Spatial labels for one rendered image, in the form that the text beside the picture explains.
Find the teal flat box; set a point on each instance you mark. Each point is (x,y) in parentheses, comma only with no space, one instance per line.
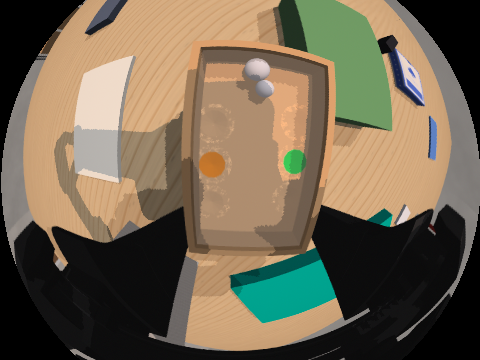
(291,286)

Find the white flat square case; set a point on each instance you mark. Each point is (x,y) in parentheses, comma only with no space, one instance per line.
(403,215)

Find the wooden ball-in-hole puzzle tray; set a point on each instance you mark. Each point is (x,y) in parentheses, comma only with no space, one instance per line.
(257,137)

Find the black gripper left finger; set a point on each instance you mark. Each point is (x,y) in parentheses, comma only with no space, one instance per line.
(141,269)

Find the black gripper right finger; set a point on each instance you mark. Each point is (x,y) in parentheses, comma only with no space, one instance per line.
(359,255)

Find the blue flat rectangular pad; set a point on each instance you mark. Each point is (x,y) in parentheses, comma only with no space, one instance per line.
(432,138)

